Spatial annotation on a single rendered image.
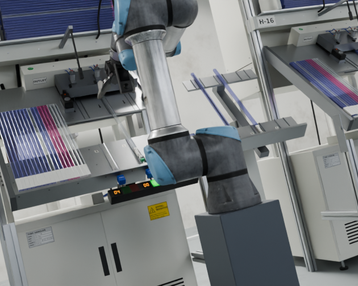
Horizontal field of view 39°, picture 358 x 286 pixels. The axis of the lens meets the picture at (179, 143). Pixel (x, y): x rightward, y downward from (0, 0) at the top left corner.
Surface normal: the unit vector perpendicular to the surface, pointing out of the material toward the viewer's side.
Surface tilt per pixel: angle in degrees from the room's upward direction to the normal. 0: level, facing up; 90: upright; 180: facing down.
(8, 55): 90
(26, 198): 133
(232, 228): 90
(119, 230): 90
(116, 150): 43
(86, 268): 90
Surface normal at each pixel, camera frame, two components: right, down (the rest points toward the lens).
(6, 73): 0.36, -0.13
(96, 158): 0.08, -0.80
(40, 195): 0.42, 0.57
